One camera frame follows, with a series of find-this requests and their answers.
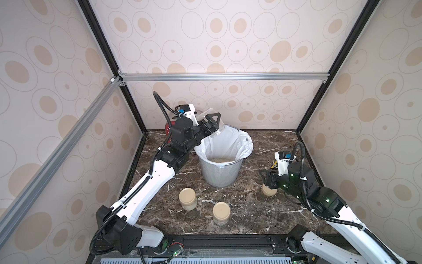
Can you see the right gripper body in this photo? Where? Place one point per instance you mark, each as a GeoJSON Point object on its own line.
{"type": "Point", "coordinates": [271, 180]}

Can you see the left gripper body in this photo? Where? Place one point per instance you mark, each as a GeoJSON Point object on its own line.
{"type": "Point", "coordinates": [204, 129]}

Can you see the beige jar lid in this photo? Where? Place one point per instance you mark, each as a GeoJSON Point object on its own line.
{"type": "Point", "coordinates": [268, 192]}

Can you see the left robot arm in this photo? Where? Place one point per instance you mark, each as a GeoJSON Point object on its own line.
{"type": "Point", "coordinates": [117, 225]}

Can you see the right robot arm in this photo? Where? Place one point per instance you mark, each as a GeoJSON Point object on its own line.
{"type": "Point", "coordinates": [290, 174]}

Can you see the white plastic bin liner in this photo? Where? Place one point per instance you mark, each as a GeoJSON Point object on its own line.
{"type": "Point", "coordinates": [229, 146]}

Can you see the red polka dot toaster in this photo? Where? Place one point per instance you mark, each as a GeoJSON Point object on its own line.
{"type": "Point", "coordinates": [168, 131]}

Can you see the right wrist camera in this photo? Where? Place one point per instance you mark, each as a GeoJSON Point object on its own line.
{"type": "Point", "coordinates": [283, 159]}

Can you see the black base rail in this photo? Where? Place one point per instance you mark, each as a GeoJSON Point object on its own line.
{"type": "Point", "coordinates": [215, 249]}

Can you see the left side aluminium rail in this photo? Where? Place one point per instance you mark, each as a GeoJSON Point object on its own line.
{"type": "Point", "coordinates": [35, 187]}

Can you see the horizontal aluminium rail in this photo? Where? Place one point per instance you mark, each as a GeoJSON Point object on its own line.
{"type": "Point", "coordinates": [225, 76]}

